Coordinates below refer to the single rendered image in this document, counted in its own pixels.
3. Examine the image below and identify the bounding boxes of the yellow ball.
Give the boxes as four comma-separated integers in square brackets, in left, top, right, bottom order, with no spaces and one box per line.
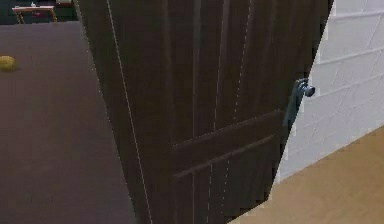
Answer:
[0,55,18,72]

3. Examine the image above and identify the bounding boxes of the dark brown room door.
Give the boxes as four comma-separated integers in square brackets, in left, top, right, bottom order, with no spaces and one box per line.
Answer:
[73,0,335,224]

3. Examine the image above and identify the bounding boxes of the grey door handle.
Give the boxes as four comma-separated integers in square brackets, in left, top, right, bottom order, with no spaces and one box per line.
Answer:
[282,77,316,128]

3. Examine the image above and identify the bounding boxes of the light wooden table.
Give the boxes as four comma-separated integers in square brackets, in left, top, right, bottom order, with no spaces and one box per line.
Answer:
[11,4,59,25]

